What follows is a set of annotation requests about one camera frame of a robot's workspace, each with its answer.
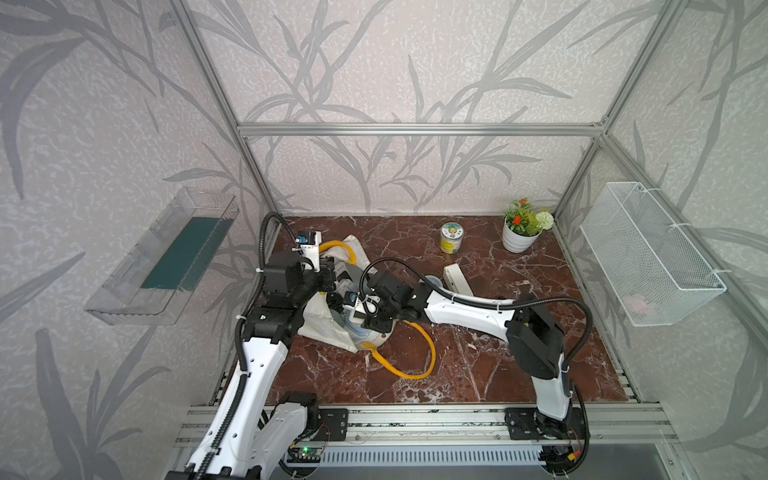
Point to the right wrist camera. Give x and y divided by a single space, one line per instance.
352 300

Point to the clear plastic wall tray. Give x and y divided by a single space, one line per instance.
153 284

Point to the white rectangular alarm clock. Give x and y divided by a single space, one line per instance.
455 280

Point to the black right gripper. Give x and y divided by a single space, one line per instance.
371 323

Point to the white wire mesh basket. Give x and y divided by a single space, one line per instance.
653 267

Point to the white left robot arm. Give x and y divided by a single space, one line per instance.
243 441

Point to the white potted artificial plant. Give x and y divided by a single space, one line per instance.
523 224

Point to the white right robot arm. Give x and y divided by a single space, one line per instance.
531 333

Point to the aluminium cage frame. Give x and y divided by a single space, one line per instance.
600 133

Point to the green circuit board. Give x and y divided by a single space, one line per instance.
297 454

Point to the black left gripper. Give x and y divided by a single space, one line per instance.
325 274

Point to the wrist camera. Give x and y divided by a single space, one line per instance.
307 246
352 300

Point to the white digital LCD clock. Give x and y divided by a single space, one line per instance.
356 315

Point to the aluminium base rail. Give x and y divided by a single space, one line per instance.
411 435

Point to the white canvas bag yellow handles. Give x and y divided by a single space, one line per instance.
335 316

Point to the blue round alarm clock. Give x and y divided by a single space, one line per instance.
436 281

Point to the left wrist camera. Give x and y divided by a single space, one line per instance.
307 246

